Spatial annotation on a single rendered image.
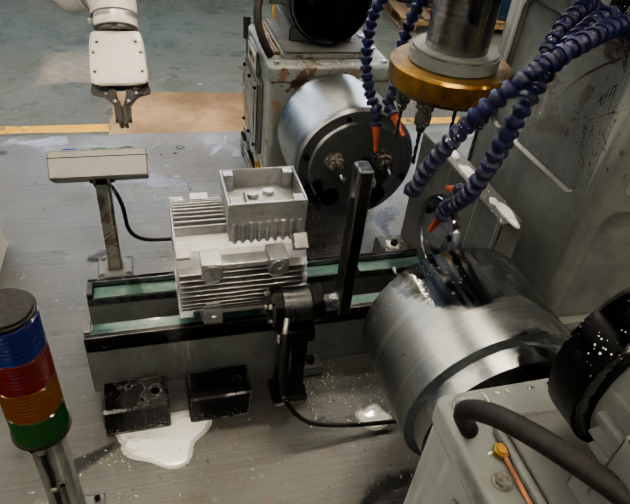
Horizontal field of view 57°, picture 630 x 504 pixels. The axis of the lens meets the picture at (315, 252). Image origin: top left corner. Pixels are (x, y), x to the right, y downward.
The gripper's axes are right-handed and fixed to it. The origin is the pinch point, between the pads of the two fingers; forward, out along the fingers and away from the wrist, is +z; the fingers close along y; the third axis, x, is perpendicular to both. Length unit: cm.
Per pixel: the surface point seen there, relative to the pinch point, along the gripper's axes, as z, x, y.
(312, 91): -4.0, 0.4, 37.0
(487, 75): 5, -43, 50
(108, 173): 10.9, -3.6, -3.4
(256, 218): 21.7, -28.5, 18.7
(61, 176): 11.0, -3.6, -11.3
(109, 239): 22.6, 8.2, -5.2
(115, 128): -38, 208, -13
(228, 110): -49, 222, 48
